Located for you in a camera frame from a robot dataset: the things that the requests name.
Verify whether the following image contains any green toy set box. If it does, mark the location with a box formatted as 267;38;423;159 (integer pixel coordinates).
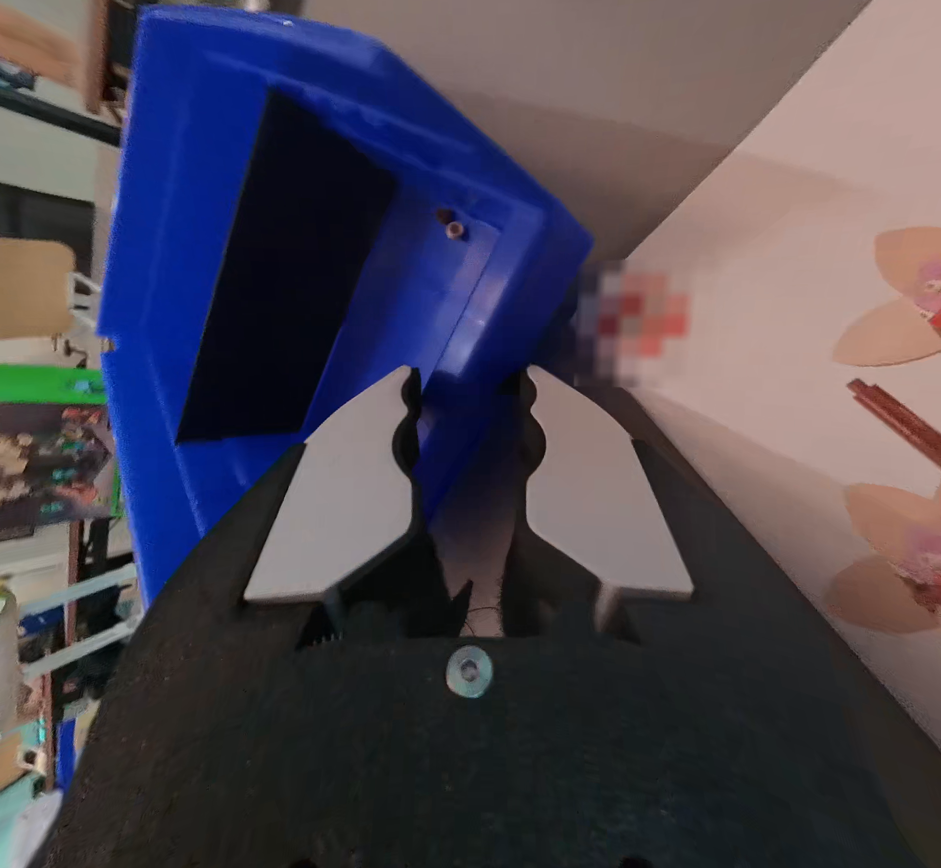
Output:
0;364;122;538

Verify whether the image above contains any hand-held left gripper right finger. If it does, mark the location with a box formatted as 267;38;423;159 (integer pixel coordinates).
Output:
507;365;694;627

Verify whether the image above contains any blue plastic bin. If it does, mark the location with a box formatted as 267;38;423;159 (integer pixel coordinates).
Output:
96;4;595;608

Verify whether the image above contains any person's left hand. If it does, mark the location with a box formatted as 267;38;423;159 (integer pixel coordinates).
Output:
470;581;508;637

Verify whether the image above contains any orchid picture instruction booklet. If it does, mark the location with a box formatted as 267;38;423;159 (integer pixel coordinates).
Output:
581;0;941;759

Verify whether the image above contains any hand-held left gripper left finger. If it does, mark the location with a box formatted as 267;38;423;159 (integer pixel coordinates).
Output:
243;366;425;603

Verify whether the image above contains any tan board on clear stand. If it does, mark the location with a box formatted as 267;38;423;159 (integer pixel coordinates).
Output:
0;240;74;340

